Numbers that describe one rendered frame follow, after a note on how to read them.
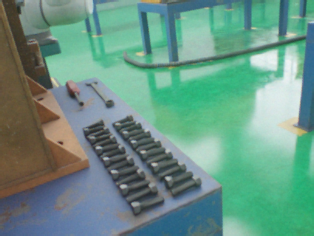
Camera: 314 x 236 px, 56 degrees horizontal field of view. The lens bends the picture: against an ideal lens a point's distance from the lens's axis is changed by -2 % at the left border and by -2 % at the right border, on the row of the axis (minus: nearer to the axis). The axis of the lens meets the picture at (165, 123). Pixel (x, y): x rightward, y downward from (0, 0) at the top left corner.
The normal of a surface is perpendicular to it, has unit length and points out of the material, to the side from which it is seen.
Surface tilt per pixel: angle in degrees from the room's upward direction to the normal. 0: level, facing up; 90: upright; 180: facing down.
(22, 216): 0
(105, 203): 0
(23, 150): 90
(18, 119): 90
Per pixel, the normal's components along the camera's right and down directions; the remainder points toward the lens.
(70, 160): 0.47, 0.37
